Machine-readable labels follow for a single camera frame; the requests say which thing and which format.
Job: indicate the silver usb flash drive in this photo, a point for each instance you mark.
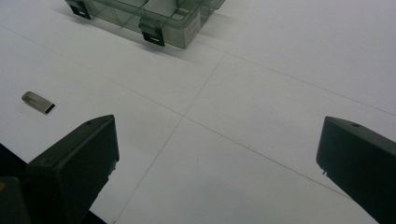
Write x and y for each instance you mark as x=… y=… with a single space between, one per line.
x=38 y=102

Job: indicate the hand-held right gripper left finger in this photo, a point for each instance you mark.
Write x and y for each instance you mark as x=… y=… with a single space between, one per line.
x=71 y=165

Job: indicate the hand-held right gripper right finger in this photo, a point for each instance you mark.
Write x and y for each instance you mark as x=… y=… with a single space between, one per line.
x=361 y=158

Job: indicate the clear plastic compartment box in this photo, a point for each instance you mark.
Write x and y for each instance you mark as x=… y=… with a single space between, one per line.
x=162 y=15

